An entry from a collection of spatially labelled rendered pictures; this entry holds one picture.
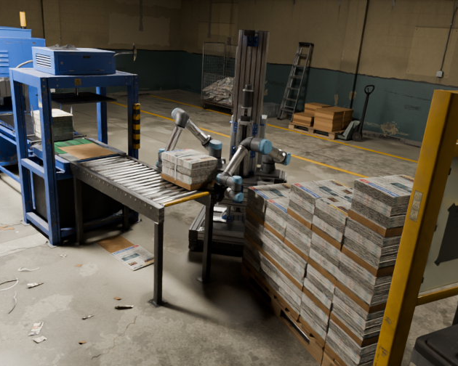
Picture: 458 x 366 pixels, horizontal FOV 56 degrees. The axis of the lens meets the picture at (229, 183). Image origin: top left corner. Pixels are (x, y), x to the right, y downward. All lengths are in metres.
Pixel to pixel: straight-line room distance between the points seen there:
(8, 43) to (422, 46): 7.34
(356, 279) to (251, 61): 2.17
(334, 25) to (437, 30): 2.29
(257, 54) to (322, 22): 6.97
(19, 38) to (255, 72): 3.42
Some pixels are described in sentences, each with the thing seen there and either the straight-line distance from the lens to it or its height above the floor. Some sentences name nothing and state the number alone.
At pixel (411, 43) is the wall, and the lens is 9.81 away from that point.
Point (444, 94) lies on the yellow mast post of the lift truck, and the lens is 1.84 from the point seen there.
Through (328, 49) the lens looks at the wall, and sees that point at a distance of 10.70.
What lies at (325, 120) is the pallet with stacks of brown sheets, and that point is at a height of 0.36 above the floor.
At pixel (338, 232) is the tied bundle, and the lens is 2.63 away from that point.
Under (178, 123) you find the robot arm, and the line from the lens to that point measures 3.78.
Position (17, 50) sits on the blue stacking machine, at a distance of 6.33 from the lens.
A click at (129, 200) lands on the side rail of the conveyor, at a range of 3.38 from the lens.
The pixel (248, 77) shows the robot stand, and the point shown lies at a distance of 3.96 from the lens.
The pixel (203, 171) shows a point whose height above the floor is 0.95.
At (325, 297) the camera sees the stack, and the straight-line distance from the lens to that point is 2.86.
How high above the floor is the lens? 2.01
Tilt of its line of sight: 19 degrees down
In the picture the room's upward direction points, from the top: 4 degrees clockwise
